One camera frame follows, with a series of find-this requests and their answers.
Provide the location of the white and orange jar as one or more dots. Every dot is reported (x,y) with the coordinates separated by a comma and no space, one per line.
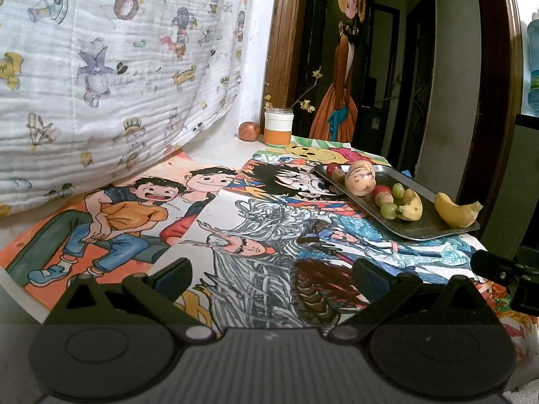
(278,128)

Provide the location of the dried flower twigs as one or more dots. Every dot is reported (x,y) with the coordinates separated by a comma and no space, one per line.
(306,104)

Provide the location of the water bottle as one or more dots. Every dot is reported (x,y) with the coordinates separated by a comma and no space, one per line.
(532,71)

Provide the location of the yellow banana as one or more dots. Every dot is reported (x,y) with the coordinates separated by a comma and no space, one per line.
(412,205)
(457,213)

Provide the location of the painted woman poster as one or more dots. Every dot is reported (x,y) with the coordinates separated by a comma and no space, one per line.
(343,71)

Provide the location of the green grape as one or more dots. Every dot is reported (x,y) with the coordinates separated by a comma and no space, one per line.
(398,190)
(389,210)

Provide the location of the fantasy anime drawing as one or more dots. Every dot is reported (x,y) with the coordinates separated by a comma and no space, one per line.
(273,261)

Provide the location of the dark wooden door frame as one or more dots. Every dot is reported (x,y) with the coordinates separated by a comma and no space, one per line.
(492,92)

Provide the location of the red apple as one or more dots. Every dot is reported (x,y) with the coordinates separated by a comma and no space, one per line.
(249,130)

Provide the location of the brown longan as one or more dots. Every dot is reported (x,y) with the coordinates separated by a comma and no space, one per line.
(384,198)
(337,174)

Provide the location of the cartoon kids drawing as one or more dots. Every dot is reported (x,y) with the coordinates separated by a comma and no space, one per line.
(126,219)

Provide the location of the spiky hair cartoon drawing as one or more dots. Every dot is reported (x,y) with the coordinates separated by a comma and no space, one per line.
(286,176)

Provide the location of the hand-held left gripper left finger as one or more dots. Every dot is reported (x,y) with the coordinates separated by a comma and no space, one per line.
(172,276)

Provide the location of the brown wooden door frame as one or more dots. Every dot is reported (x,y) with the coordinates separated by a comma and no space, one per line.
(286,50)

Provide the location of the red cherry tomato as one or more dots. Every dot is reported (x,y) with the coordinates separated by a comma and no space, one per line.
(331,168)
(381,189)

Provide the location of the printed blanket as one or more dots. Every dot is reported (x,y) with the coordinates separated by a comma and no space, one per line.
(105,71)

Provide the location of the metal tray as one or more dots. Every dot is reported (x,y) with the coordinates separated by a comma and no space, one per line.
(421,225)

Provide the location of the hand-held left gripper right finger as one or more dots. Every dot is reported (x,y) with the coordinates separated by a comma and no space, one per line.
(370,278)

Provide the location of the yellow bear drawing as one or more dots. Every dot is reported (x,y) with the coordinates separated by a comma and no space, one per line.
(307,151)

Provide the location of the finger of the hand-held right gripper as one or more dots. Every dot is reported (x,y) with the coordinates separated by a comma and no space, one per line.
(495,267)

